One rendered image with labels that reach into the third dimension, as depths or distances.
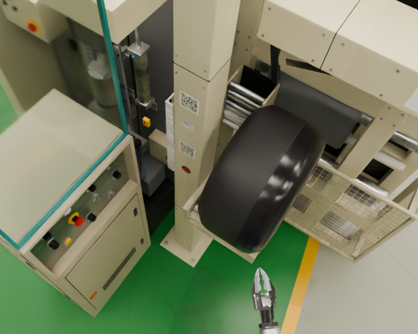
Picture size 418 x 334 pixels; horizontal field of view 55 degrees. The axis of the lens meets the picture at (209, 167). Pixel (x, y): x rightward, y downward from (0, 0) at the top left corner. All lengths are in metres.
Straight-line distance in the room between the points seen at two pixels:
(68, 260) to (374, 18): 1.41
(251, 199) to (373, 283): 1.71
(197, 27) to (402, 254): 2.35
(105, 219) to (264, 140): 0.81
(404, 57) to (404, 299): 2.00
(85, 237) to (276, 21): 1.13
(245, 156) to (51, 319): 1.74
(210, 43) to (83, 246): 1.04
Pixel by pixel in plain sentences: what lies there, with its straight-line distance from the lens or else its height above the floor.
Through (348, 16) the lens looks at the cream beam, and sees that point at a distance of 1.28.
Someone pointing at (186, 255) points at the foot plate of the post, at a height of 0.01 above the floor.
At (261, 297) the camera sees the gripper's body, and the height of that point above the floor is 1.06.
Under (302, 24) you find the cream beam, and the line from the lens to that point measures 1.25.
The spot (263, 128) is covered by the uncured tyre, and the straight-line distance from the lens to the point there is 1.36.
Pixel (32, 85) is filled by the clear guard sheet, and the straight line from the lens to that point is 1.04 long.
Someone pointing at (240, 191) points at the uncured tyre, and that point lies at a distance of 1.31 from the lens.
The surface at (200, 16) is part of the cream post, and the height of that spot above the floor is 1.86.
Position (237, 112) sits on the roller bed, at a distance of 1.90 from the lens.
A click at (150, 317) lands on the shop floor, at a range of 2.57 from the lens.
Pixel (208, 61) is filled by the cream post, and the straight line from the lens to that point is 1.12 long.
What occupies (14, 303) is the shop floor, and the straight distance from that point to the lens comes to 2.75.
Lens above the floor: 2.54
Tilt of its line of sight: 60 degrees down
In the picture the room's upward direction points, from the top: 8 degrees clockwise
